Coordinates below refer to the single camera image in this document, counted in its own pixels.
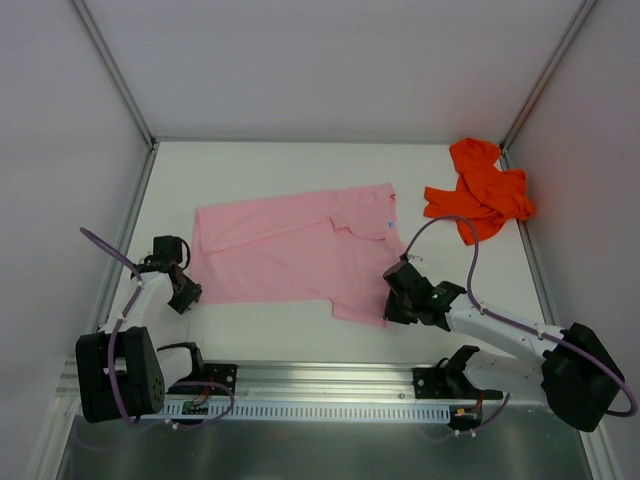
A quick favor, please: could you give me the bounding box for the pink t shirt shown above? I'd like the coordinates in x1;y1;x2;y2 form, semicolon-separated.
190;183;405;327

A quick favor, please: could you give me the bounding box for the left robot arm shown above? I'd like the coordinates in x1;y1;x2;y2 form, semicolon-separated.
75;228;206;426

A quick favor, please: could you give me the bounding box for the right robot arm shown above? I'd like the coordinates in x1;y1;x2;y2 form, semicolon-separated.
383;260;625;432

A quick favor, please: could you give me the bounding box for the orange t shirt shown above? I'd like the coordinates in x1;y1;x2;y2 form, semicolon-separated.
424;138;536;246

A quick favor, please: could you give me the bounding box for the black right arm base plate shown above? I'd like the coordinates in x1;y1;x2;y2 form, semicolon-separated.
412;367;504;400

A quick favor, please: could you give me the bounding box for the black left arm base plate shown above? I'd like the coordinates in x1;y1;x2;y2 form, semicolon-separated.
203;362;238;396

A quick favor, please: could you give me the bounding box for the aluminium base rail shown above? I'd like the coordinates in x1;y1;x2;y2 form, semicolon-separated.
56;348;547;403

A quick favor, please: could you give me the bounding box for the white slotted cable duct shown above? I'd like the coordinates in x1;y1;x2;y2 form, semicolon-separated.
143;399;451;424

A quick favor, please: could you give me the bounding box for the aluminium frame post left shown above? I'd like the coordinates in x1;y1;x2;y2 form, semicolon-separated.
68;0;156;150

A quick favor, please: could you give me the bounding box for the aluminium frame post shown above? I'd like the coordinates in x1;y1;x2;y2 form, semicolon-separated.
500;0;600;150
68;0;156;150

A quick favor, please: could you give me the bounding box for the aluminium frame post right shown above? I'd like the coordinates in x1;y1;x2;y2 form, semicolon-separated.
500;0;600;150

